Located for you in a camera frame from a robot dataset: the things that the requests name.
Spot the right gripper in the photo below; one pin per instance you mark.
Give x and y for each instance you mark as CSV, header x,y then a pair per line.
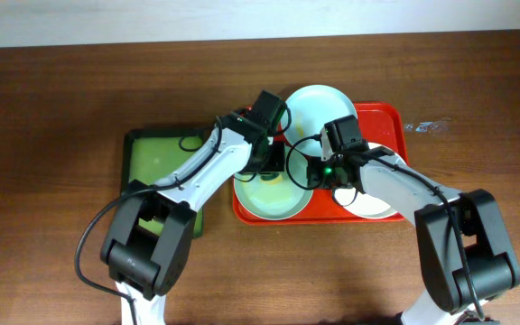
x,y
312,174

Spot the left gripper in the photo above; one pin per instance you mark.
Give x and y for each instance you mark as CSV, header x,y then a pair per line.
x,y
273,159

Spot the cream white plate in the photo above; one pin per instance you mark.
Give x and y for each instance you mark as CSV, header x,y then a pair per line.
x,y
362,205

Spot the light green plate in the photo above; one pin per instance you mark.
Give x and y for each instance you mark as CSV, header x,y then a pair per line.
x,y
271,202

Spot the light blue plate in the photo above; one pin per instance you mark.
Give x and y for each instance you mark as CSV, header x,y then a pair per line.
x,y
312,107

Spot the green yellow sponge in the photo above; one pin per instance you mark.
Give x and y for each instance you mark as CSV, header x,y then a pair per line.
x,y
271,178

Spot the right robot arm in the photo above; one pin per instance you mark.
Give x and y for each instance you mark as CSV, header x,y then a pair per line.
x,y
466,256

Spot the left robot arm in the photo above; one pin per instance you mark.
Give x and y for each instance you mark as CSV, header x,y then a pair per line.
x,y
148,241

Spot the red plastic tray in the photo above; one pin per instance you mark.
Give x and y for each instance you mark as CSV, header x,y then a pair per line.
x,y
380,123

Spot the dark green tray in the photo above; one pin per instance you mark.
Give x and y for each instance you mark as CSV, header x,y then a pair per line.
x,y
149,154

